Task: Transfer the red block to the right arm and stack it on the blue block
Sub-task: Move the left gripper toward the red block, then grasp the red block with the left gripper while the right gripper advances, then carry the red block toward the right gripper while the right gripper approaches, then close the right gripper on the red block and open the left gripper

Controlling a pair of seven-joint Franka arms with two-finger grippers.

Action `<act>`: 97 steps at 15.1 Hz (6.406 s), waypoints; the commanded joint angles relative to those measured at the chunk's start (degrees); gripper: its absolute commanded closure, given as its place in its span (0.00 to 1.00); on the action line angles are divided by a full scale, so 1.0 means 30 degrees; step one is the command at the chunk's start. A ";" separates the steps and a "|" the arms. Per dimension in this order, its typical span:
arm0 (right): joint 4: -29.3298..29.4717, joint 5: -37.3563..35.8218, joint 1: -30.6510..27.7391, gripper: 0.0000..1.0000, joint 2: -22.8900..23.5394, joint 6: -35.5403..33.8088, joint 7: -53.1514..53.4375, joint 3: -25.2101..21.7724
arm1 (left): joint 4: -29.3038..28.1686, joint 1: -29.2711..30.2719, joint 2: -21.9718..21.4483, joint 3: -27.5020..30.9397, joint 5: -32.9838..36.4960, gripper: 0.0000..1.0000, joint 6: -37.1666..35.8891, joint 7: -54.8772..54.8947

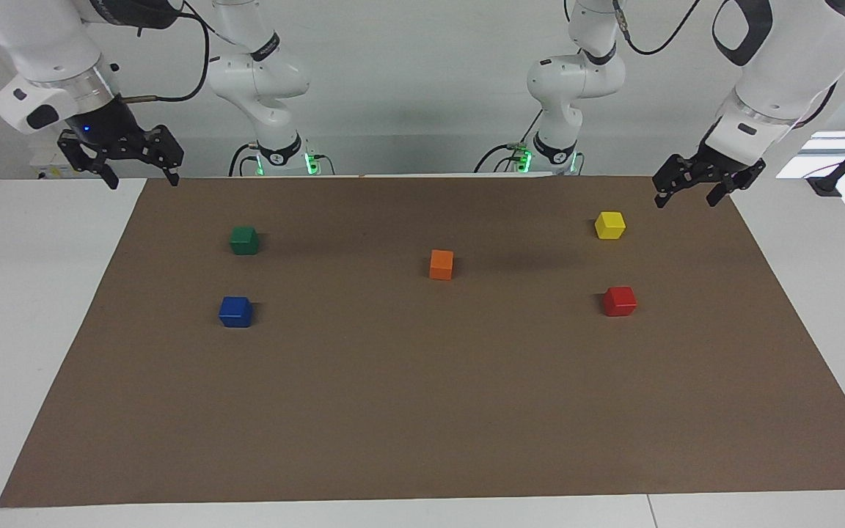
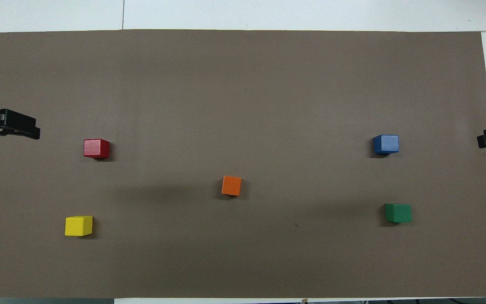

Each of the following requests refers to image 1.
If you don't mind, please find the black left base cable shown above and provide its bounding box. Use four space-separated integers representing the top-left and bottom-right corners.
474 110 545 175

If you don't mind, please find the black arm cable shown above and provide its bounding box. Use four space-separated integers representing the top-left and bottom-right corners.
612 0 703 56
118 9 212 103

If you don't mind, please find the brown paper table mat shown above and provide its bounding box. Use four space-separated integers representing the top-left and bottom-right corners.
0 175 845 508

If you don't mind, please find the green wooden block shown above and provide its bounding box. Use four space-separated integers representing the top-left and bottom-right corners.
230 226 260 256

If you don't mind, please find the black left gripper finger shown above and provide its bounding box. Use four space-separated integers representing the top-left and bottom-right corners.
652 154 702 210
707 159 767 208

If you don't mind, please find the yellow wooden block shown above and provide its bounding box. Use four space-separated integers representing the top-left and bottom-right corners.
595 211 626 241

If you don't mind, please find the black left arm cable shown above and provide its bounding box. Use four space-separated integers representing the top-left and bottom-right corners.
612 0 703 56

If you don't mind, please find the blue wooden block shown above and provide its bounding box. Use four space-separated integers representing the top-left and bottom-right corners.
219 296 254 329

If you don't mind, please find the black base cable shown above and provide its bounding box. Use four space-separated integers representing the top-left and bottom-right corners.
474 110 545 175
228 142 257 177

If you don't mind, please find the red wooden block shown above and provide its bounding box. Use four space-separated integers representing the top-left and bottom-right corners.
602 286 638 318

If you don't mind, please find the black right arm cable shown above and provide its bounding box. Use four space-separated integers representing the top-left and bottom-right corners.
118 9 212 103

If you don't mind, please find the black right base cable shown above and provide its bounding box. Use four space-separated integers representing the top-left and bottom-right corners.
228 142 257 177

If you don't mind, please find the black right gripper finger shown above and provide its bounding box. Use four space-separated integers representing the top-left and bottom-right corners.
145 125 185 186
58 130 120 190

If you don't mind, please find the white wall socket box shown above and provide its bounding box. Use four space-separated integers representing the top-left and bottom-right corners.
30 145 84 180

